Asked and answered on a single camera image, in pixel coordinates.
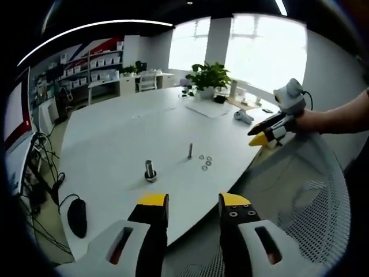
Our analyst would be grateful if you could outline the bundle of black cables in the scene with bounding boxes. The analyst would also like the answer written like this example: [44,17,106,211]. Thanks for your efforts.
[22,132,67,209]

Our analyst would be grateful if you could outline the person's right hand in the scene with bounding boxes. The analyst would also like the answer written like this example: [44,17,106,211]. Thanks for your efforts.
[294,110,322,135]

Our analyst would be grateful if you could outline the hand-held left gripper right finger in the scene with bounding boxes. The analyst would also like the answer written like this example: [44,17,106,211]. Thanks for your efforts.
[218,192,315,277]

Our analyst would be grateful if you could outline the white paper sheet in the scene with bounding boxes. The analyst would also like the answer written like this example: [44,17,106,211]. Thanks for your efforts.
[186,101,235,119]

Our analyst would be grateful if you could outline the white standing desk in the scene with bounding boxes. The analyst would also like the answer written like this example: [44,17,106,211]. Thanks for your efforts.
[5,135,38,200]

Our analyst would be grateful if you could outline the rows of white storage bins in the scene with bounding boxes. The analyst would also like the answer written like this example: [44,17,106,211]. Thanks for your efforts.
[60,42,122,86]

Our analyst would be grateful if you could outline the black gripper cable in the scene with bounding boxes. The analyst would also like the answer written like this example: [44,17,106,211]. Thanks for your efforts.
[300,90,314,111]

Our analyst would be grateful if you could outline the black computer mouse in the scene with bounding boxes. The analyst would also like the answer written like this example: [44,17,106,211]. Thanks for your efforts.
[66,198,88,239]

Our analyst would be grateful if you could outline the grey mesh office chair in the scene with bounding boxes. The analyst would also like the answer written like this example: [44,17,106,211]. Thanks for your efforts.
[175,129,354,277]

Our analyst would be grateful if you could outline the wooden tray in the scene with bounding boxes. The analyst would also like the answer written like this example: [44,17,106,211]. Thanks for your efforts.
[226,96,270,113]

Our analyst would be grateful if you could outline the thick steel threaded stud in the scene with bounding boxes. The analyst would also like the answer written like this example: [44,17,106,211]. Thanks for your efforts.
[144,159,158,183]

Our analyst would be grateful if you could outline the curved ceiling light strip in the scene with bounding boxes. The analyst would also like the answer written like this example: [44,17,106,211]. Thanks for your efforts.
[16,19,177,68]
[274,0,289,17]

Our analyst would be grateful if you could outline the green potted plant white pot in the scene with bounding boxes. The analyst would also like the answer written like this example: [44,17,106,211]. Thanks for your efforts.
[186,62,232,99]

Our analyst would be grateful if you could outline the large curved monitor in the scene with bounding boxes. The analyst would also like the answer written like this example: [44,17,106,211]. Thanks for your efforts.
[3,66,33,149]

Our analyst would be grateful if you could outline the white storage shelf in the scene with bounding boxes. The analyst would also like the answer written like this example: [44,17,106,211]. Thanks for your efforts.
[59,40,125,88]

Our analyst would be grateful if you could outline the white slatted chair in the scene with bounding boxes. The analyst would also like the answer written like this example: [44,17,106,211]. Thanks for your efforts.
[139,72,158,93]

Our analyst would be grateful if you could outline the black mouse cable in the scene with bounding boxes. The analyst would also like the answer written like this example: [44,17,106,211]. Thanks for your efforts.
[57,193,80,215]

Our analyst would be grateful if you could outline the white drawer cabinet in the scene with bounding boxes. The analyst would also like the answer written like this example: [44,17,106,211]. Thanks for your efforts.
[118,76,137,94]

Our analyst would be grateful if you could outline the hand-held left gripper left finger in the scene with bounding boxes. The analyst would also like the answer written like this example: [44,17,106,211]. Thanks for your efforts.
[54,193,170,277]

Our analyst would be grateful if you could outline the white side table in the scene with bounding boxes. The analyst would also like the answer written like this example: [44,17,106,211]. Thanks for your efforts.
[87,77,121,105]

